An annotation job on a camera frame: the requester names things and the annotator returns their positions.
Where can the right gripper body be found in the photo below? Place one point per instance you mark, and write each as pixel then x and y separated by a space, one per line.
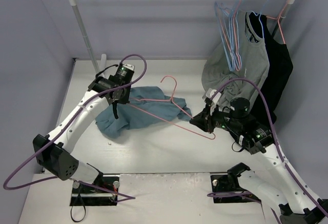
pixel 208 119

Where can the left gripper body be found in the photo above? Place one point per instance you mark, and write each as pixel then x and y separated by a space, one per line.
pixel 119 95

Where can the blue t shirt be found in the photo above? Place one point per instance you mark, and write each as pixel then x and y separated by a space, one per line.
pixel 130 118

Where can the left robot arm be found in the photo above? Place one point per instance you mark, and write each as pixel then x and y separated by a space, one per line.
pixel 56 147

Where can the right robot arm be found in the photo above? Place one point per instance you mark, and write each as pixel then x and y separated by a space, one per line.
pixel 292 201

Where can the pink hanger at rack end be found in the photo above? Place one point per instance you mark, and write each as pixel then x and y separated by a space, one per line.
pixel 282 15

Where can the grey sweatshirt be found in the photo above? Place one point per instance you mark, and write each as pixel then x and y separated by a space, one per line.
pixel 255 66

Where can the black tank top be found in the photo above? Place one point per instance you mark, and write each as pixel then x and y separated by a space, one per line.
pixel 281 65

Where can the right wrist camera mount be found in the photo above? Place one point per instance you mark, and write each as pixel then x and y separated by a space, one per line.
pixel 211 99

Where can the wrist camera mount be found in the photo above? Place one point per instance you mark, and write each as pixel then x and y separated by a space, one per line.
pixel 211 99
pixel 129 66

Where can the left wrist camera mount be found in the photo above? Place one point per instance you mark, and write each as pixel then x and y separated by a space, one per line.
pixel 129 66

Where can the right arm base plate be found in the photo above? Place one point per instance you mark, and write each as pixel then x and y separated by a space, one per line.
pixel 224 190

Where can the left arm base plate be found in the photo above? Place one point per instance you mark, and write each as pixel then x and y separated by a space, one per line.
pixel 92 197

